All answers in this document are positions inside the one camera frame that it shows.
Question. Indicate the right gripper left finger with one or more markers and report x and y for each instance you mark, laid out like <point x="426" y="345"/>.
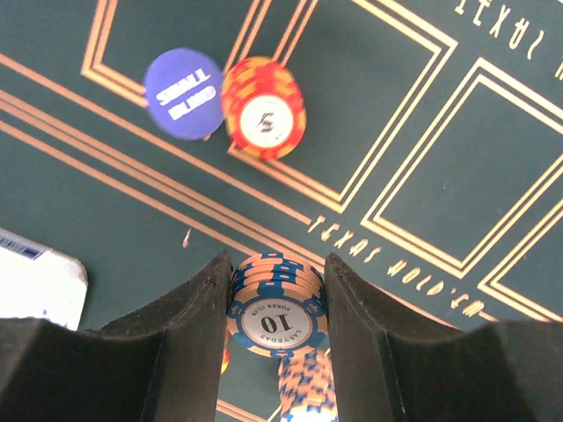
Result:
<point x="161" y="362"/>

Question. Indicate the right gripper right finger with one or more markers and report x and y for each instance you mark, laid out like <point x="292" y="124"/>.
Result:
<point x="391" y="363"/>

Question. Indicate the peach blue chips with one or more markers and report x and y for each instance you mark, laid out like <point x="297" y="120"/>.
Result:
<point x="277" y="305"/>

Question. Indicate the purple small blind button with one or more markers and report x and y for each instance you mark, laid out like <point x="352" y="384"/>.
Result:
<point x="183" y="92"/>

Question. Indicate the orange chips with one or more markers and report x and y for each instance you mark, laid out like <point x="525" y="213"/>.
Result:
<point x="263" y="108"/>

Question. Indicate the orange red chip stack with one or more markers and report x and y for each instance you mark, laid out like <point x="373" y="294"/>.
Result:
<point x="226" y="353"/>

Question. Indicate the peach blue chip stack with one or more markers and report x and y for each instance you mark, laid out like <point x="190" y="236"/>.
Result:
<point x="306" y="388"/>

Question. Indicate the blue white card deck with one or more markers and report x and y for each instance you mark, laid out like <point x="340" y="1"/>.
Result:
<point x="41" y="282"/>

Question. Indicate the green poker table mat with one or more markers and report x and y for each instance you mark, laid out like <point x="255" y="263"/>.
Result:
<point x="431" y="162"/>

